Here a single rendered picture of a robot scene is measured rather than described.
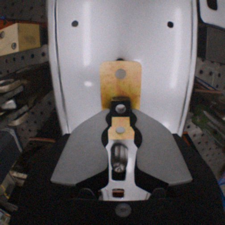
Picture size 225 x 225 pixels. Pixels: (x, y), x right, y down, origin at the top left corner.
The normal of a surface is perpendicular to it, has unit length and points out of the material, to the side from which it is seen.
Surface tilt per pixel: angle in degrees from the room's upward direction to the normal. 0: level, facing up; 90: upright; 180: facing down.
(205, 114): 78
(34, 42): 90
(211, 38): 0
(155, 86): 0
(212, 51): 0
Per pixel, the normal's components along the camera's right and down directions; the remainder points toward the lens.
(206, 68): -0.04, 0.46
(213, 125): -0.99, 0.09
